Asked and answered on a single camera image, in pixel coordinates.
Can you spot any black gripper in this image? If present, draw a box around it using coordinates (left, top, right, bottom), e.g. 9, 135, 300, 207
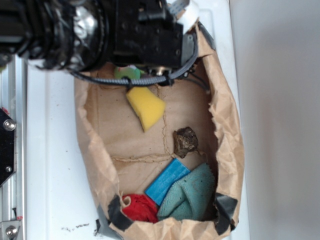
111, 0, 195, 72

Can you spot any green plush animal toy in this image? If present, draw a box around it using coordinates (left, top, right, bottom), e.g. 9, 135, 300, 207
114, 65, 145, 79

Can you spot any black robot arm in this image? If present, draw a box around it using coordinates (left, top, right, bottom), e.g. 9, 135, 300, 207
0, 0, 197, 72

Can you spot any yellow sponge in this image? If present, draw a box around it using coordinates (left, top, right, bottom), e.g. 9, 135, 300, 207
126, 87, 166, 132

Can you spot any brown rock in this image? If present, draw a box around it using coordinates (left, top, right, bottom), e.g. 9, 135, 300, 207
173, 126, 199, 159

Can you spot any brown paper bag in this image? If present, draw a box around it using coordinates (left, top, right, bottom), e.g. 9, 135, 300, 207
75, 25, 244, 240

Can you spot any blue rectangular block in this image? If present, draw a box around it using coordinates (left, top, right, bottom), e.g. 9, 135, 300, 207
144, 158, 191, 206

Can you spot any teal cloth towel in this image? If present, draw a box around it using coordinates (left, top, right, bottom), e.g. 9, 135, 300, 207
157, 163, 215, 221

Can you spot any red crumpled cloth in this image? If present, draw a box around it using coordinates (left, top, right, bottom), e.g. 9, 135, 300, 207
122, 194, 159, 224

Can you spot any black metal bracket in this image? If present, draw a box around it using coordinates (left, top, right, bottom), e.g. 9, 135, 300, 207
0, 108, 17, 187

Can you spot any aluminium frame rail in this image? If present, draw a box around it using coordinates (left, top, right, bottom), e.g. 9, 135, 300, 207
0, 56, 28, 240

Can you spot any silver corner bracket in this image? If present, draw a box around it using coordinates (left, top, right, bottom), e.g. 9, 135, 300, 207
0, 220, 21, 240

